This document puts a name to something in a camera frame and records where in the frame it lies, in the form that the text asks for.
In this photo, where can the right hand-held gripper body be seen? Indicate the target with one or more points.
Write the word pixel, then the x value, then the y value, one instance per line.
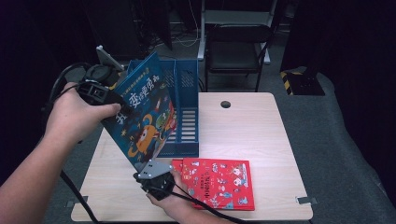
pixel 157 183

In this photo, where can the blue plastic file rack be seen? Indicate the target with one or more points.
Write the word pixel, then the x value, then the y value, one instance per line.
pixel 186 93

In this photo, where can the person's left hand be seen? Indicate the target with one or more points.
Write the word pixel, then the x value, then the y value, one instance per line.
pixel 74 118

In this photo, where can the black stand with striped base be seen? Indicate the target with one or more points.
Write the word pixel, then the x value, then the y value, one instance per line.
pixel 305 84

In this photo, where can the person's right hand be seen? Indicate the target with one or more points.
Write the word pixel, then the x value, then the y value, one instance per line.
pixel 177 203

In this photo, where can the black folding chair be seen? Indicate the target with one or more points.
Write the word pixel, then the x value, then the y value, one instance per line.
pixel 233 56

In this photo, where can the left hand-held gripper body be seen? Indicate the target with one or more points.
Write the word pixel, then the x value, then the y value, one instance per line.
pixel 99 87

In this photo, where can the dark metal stand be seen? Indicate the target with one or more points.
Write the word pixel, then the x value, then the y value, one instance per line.
pixel 155 25

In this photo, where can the blue picture book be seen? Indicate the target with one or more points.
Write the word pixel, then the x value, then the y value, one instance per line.
pixel 146 124

